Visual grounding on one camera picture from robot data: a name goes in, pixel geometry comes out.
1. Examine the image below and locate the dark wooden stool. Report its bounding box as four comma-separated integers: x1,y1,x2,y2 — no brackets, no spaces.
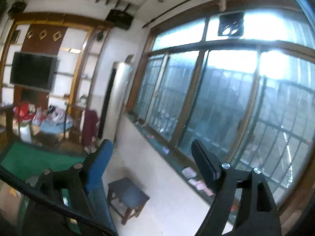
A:
107,177,150,225

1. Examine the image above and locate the maroon cloth on chair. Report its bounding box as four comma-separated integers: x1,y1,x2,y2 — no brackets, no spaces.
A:
82,110,99,147

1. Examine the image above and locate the wooden chair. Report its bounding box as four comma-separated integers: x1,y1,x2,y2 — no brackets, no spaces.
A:
62,103,86,144

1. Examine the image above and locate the pile of clothes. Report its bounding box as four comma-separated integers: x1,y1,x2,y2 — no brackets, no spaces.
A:
13,101,74,134

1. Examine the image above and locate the standing air conditioner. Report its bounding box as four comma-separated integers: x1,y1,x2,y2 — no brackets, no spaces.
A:
98,62,132,143

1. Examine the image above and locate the black television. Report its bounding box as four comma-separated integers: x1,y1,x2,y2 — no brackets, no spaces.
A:
10,52,57,91

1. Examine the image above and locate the window with wooden frame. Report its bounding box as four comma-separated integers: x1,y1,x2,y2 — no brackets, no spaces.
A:
127,0,314,205

